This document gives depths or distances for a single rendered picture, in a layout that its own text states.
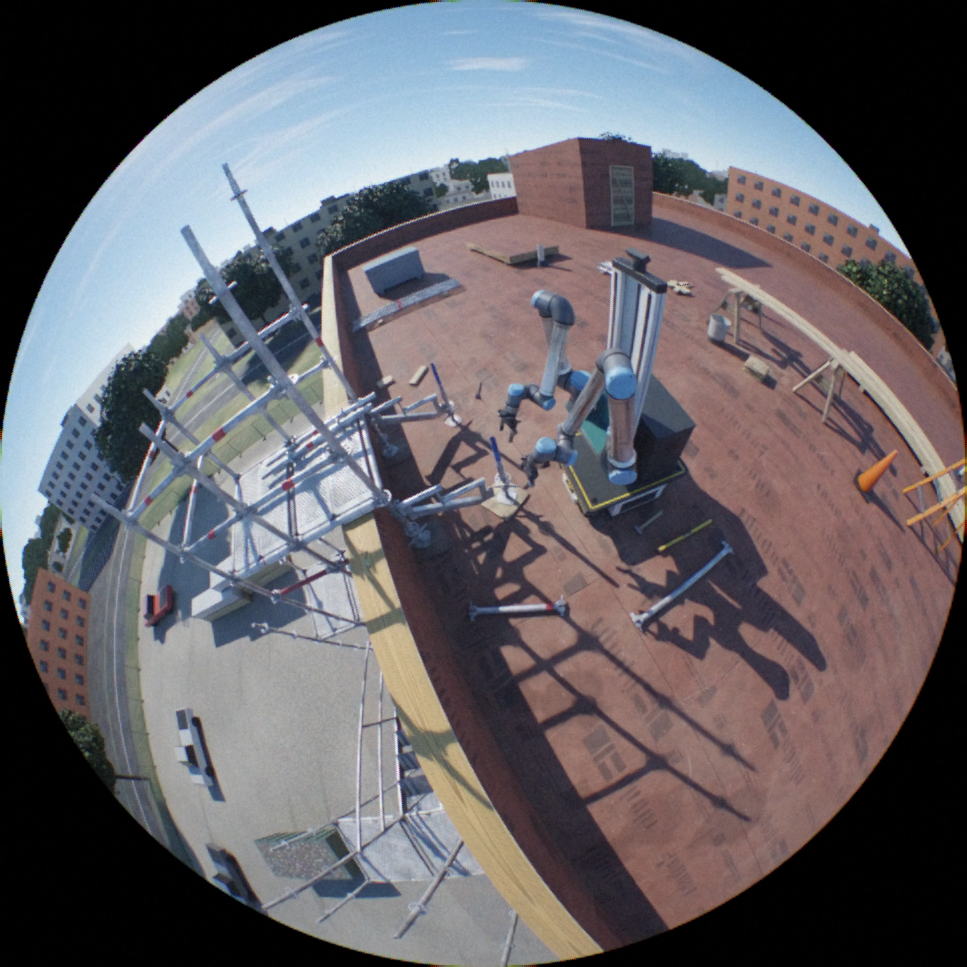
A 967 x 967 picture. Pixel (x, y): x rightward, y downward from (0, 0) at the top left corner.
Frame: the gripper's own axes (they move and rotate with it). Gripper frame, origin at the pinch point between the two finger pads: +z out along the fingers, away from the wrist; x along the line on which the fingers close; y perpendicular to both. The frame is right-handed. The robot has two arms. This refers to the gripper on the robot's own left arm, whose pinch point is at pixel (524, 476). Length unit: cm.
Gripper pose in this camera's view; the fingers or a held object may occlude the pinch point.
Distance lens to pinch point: 180.3
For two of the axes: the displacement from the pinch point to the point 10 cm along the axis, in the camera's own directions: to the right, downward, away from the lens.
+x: 1.2, 8.9, -4.4
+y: -9.6, 0.0, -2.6
